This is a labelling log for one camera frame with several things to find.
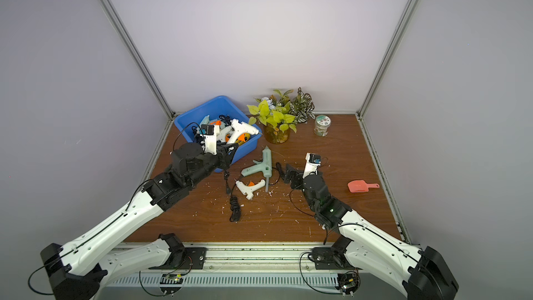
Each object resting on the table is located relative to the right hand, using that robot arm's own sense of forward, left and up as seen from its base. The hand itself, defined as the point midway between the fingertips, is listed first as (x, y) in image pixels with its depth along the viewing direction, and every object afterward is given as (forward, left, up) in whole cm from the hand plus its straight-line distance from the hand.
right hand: (296, 163), depth 77 cm
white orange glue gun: (+4, +20, +15) cm, 25 cm away
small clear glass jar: (+31, -15, -12) cm, 36 cm away
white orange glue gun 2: (-4, +20, -16) cm, 26 cm away
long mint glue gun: (+7, +14, -15) cm, 21 cm away
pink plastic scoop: (0, -30, -19) cm, 36 cm away
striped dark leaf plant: (+27, -3, +4) cm, 28 cm away
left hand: (-1, +21, +13) cm, 25 cm away
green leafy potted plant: (+23, +9, +5) cm, 25 cm away
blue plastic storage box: (+41, +42, -9) cm, 60 cm away
